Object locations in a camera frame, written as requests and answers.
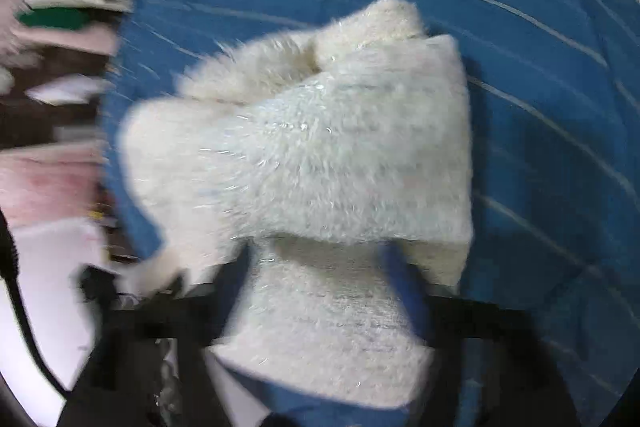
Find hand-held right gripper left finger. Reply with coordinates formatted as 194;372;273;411
60;247;251;427

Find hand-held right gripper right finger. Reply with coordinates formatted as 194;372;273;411
380;246;583;427

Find white fluffy jacket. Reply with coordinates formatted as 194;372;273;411
117;0;476;410

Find pile of hanging clothes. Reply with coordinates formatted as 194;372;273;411
0;0;168;228

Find blue striped bed sheet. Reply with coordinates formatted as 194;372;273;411
100;0;640;427

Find black cable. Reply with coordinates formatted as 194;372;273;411
0;212;68;400

